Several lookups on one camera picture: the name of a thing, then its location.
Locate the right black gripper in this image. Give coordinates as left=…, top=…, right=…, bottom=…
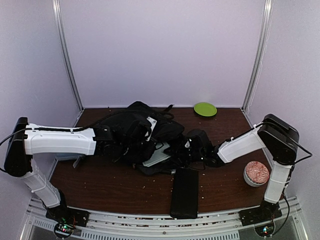
left=164, top=141, right=204, bottom=168

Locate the grey book with G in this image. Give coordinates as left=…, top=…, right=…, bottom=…
left=142, top=142, right=171, bottom=168

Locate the black student bag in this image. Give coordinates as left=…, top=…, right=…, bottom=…
left=93, top=101, right=185, bottom=176

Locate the black case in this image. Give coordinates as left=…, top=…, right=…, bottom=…
left=170, top=168, right=199, bottom=220

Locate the light blue zipper case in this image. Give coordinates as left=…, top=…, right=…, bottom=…
left=55, top=153, right=86, bottom=169

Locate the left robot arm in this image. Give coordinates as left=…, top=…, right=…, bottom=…
left=0, top=111, right=158, bottom=222

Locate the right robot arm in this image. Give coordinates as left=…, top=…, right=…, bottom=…
left=172, top=114, right=303, bottom=225

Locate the green plate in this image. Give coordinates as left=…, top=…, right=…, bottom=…
left=193, top=102, right=218, bottom=117

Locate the red patterned white bowl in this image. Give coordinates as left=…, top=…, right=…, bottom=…
left=243, top=161, right=270, bottom=187

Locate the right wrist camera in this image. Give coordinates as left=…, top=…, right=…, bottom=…
left=184, top=128, right=213, bottom=151

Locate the right aluminium frame post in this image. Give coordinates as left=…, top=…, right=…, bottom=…
left=242, top=0, right=274, bottom=115

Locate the aluminium frame post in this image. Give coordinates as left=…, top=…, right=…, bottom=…
left=52, top=0, right=84, bottom=112
left=242, top=0, right=274, bottom=115

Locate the front aluminium rail base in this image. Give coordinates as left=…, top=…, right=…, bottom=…
left=17, top=197, right=313, bottom=240

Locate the left aluminium frame post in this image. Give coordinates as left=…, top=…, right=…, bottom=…
left=52, top=0, right=84, bottom=112

